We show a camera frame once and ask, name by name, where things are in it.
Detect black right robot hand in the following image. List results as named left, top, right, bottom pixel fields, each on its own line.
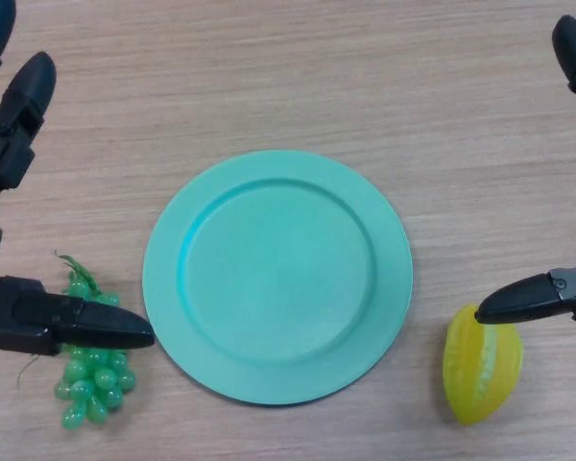
left=474, top=14, right=576, bottom=326

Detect yellow starfruit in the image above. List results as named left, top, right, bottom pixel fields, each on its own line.
left=442, top=303, right=524, bottom=427

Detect teal round plate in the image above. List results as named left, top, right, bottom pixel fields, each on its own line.
left=142, top=149, right=414, bottom=408

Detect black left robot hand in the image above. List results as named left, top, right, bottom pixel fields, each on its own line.
left=0, top=0, right=156, bottom=357

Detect green grapes bunch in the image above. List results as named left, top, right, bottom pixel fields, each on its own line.
left=16, top=249, right=138, bottom=432

